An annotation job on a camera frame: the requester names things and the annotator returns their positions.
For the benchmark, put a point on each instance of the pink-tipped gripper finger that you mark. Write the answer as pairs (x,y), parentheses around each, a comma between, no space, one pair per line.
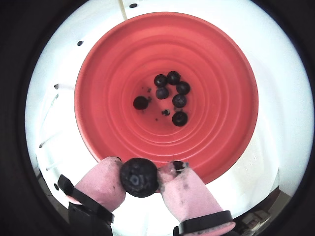
(189,196)
(101,186)

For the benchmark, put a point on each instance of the white foam board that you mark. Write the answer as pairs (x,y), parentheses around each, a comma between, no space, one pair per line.
(261,159)

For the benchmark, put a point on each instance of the red collapsible cup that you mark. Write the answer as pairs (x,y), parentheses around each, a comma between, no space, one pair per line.
(209,61)

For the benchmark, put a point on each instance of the tall beige wooden stick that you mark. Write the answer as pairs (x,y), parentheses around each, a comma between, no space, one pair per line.
(123,9)

